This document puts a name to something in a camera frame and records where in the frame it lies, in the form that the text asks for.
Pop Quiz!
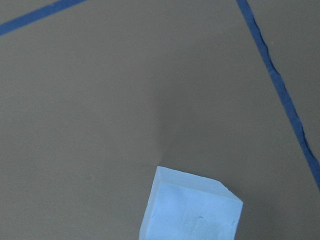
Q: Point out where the light blue foam block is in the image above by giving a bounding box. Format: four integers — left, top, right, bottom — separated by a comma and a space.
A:
138, 166, 243, 240

